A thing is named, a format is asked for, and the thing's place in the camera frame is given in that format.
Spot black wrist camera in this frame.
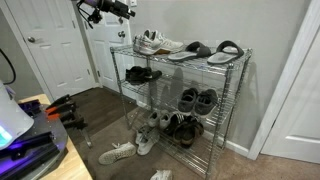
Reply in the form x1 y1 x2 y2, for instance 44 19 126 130
86 7 103 25

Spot chrome wire shoe rack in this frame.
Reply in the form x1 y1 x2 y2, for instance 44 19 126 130
109 40 254 180

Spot white Nike sneaker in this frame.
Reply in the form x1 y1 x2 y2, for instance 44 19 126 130
149 169 174 180
97 141 137 166

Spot dark brown shoe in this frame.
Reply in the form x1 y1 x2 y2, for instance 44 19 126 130
187 116 205 138
172 119 198 150

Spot round grey base plate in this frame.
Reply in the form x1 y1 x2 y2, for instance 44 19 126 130
0 104 70 180

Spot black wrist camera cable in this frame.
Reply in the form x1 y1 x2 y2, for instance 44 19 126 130
76 0 97 30

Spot short black metal block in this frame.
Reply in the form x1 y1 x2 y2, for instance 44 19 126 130
18 99 43 118

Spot small white shoe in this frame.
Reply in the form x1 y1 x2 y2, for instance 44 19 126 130
146 110 162 129
158 111 173 131

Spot black orange bar clamp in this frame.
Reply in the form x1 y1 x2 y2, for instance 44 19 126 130
44 94 73 110
45 101 79 121
61 115 94 149

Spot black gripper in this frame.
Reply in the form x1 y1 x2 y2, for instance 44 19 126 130
99 0 137 20

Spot black shoe white stripes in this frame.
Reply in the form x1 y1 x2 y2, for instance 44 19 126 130
164 112 185 137

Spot white knit sneaker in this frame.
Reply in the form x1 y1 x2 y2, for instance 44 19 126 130
136 130 161 157
134 124 151 145

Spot thick black cable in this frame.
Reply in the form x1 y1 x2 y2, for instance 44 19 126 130
0 48 17 86

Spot dark grey slip-on shoe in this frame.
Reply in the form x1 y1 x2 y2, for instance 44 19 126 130
177 87 199 114
194 88 219 116

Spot black aluminium extrusion bar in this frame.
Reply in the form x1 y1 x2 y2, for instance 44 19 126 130
0 131 55 158
0 143 62 180

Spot black sneaker white swoosh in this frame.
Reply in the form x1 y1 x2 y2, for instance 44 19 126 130
124 65 148 86
142 68 164 83

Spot white panel door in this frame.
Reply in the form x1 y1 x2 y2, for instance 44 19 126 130
260 29 320 165
82 0 135 95
4 0 98 101

